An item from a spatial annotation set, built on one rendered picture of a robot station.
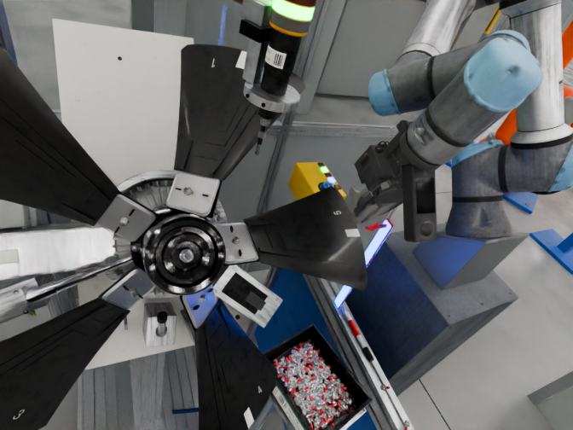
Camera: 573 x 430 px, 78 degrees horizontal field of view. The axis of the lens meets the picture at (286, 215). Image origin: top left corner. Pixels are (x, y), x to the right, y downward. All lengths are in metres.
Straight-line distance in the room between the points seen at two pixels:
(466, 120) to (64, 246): 0.64
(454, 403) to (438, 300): 1.26
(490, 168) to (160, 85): 0.77
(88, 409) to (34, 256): 1.04
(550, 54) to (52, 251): 0.99
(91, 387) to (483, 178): 1.53
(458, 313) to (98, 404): 1.31
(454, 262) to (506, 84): 0.60
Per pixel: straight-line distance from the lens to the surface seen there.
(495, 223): 0.99
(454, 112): 0.49
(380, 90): 0.62
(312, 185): 1.00
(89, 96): 0.83
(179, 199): 0.61
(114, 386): 1.69
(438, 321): 0.99
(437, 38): 0.71
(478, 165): 0.98
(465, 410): 2.24
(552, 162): 0.95
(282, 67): 0.43
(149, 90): 0.83
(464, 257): 0.97
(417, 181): 0.55
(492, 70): 0.47
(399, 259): 1.03
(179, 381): 1.70
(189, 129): 0.64
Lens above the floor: 1.64
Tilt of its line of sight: 41 degrees down
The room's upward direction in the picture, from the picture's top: 20 degrees clockwise
